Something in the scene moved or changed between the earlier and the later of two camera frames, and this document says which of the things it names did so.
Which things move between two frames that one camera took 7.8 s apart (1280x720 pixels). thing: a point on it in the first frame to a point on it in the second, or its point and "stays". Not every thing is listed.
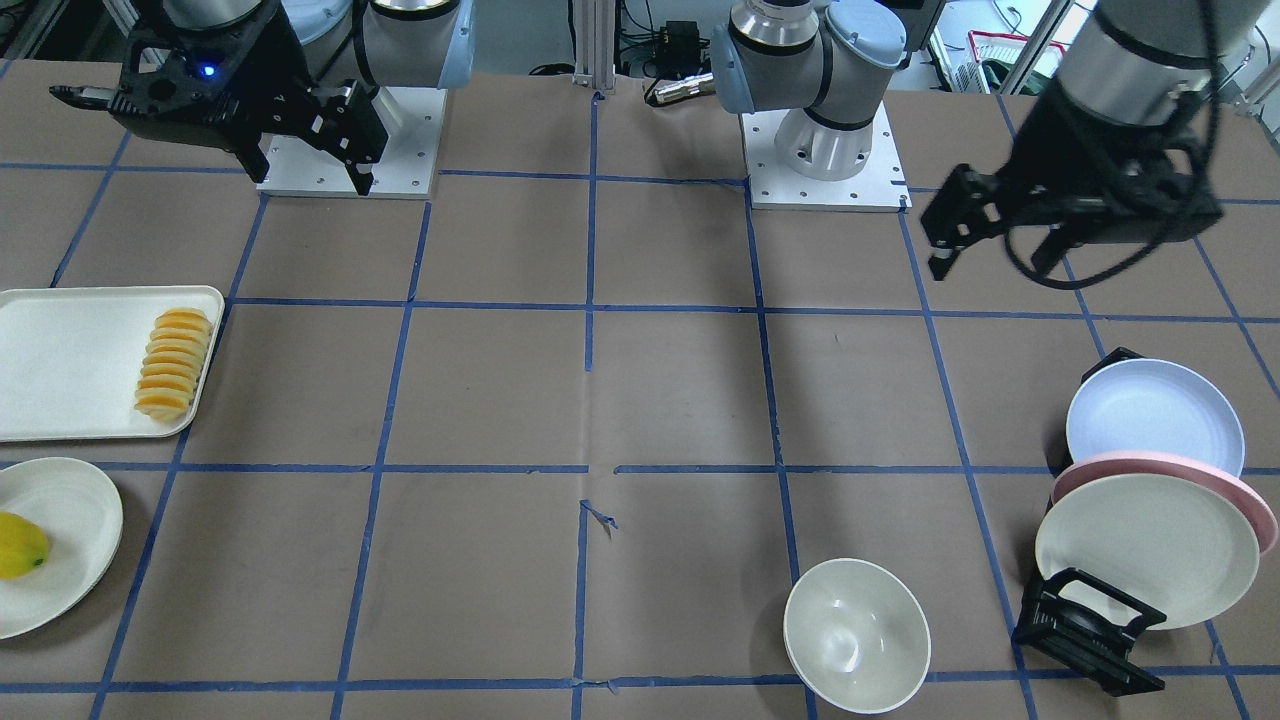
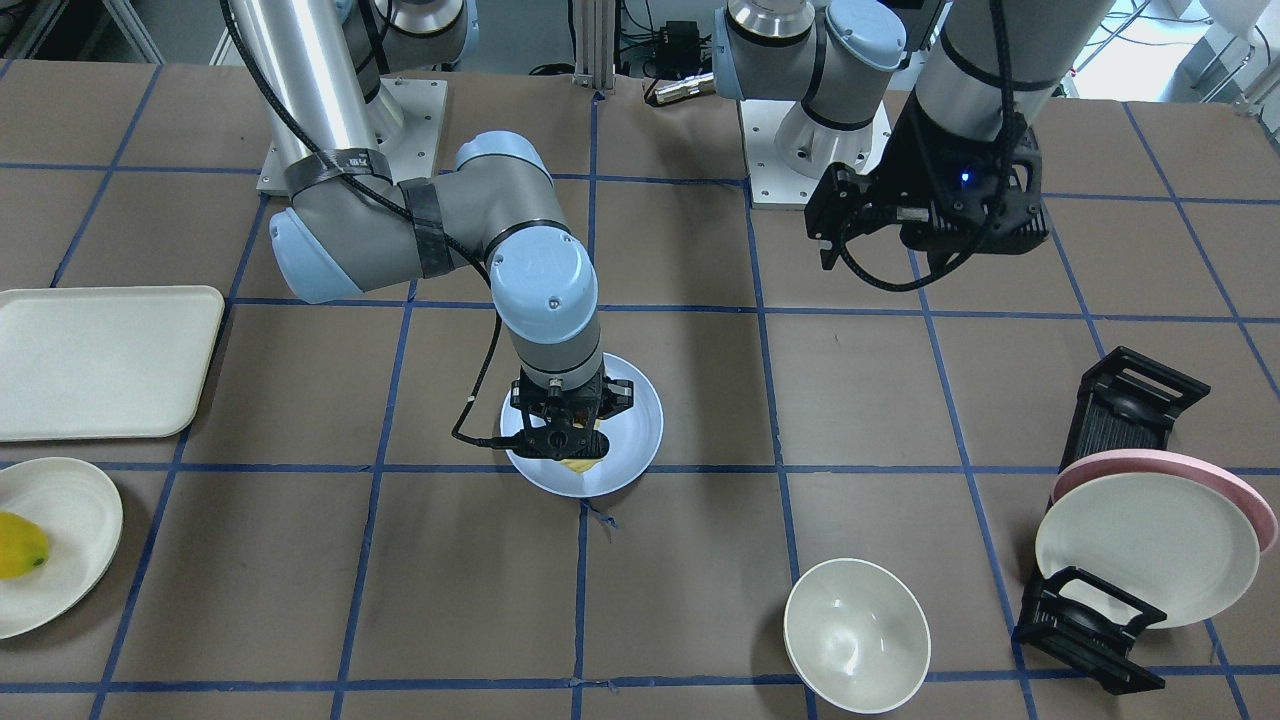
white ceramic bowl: (857, 636) stays
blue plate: (1154, 406) to (634, 434)
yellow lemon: (24, 547) stays
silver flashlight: (700, 84) stays
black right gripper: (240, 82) to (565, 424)
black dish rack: (1079, 618) stays
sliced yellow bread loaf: (171, 360) to (580, 465)
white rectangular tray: (71, 358) stays
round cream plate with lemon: (81, 512) stays
